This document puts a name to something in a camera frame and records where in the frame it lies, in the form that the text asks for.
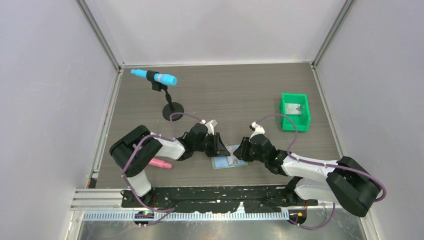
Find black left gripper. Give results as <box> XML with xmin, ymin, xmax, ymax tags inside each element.
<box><xmin>193</xmin><ymin>132</ymin><xmax>231</xmax><ymax>158</ymax></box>

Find mint green card holder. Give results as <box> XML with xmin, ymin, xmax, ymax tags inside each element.
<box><xmin>211</xmin><ymin>144</ymin><xmax>248</xmax><ymax>170</ymax></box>

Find silver VIP card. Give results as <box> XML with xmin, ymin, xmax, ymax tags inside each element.
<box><xmin>284</xmin><ymin>103</ymin><xmax>302</xmax><ymax>115</ymax></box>
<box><xmin>227</xmin><ymin>156</ymin><xmax>247</xmax><ymax>167</ymax></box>

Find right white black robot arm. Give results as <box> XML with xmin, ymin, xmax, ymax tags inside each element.
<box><xmin>233</xmin><ymin>134</ymin><xmax>385</xmax><ymax>217</ymax></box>

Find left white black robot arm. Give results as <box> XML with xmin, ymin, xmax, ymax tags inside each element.
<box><xmin>109</xmin><ymin>122</ymin><xmax>231</xmax><ymax>207</ymax></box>

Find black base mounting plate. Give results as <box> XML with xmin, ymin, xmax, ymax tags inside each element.
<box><xmin>120</xmin><ymin>185</ymin><xmax>318</xmax><ymax>214</ymax></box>

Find pink marker pen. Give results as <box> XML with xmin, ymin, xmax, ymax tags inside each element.
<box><xmin>148</xmin><ymin>158</ymin><xmax>173</xmax><ymax>169</ymax></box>

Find black microphone stand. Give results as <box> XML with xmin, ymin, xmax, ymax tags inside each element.
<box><xmin>148</xmin><ymin>80</ymin><xmax>184</xmax><ymax>121</ymax></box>

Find green plastic bin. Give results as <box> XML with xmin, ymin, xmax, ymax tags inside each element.
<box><xmin>279</xmin><ymin>93</ymin><xmax>311</xmax><ymax>132</ymax></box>

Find blue toy microphone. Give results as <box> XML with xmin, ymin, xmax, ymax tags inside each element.
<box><xmin>130</xmin><ymin>69</ymin><xmax>178</xmax><ymax>86</ymax></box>

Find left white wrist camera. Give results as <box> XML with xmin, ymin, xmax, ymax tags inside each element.
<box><xmin>200</xmin><ymin>119</ymin><xmax>218</xmax><ymax>135</ymax></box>

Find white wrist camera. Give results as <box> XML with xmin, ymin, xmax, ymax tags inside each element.
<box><xmin>200</xmin><ymin>119</ymin><xmax>218</xmax><ymax>135</ymax></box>
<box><xmin>249</xmin><ymin>121</ymin><xmax>265</xmax><ymax>139</ymax></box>

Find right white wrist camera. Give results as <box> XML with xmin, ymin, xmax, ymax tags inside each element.
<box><xmin>249</xmin><ymin>121</ymin><xmax>265</xmax><ymax>139</ymax></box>

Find aluminium frame rail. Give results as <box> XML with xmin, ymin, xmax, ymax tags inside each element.
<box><xmin>70</xmin><ymin>185</ymin><xmax>372</xmax><ymax>223</ymax></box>

